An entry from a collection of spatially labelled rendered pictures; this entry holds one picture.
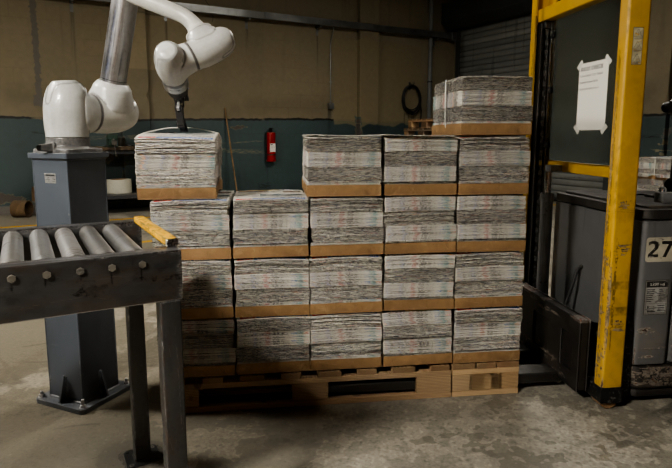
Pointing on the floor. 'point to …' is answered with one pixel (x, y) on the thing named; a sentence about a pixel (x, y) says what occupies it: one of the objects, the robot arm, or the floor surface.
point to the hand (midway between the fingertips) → (184, 113)
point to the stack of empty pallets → (419, 127)
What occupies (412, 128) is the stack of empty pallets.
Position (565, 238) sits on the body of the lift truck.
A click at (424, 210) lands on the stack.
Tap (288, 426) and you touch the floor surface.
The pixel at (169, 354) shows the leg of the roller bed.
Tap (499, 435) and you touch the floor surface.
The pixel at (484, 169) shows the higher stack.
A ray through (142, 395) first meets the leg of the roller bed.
